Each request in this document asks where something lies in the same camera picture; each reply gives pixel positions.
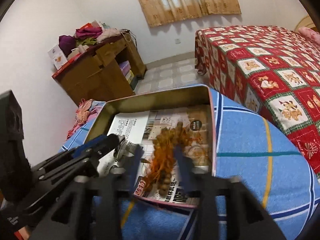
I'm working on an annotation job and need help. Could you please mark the brown wooden bead necklace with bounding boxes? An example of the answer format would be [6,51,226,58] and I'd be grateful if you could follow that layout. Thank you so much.
[143,121,203,197]

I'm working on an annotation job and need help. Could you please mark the clothes pile on desk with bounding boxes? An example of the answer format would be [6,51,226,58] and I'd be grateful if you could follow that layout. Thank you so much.
[59,21,121,56]

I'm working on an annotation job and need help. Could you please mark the white product box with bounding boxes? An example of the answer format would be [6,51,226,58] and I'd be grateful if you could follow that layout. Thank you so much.
[48,45,67,70]

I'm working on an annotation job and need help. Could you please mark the pink metal tin box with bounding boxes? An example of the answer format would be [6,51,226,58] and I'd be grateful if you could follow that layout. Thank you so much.
[86,85,216,207]

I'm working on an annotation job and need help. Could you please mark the red flat box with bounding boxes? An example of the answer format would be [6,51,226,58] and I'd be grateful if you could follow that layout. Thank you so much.
[52,54,84,79]

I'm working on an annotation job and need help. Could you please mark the pink pillow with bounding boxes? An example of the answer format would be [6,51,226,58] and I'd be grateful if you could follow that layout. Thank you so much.
[298,27,320,45]

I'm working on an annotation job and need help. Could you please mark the cream wooden headboard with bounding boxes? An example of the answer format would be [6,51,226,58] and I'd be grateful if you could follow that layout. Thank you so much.
[294,16,318,32]

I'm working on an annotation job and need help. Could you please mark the brown wooden desk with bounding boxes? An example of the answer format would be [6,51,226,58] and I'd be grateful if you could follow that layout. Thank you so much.
[54,30,146,105]

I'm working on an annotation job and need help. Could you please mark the red patterned bedspread bed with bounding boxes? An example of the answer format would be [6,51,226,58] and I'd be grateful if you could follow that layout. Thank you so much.
[195,25,319,173]

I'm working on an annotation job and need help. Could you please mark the pink clothes pile on floor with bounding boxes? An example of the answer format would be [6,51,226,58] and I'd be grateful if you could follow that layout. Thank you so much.
[66,99,106,140]

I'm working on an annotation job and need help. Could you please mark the boxes in desk shelf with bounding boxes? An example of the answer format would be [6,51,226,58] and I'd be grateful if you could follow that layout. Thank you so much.
[119,61,138,90]

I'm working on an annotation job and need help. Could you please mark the blue plaid tablecloth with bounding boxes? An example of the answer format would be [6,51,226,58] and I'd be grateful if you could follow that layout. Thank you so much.
[61,85,319,239]

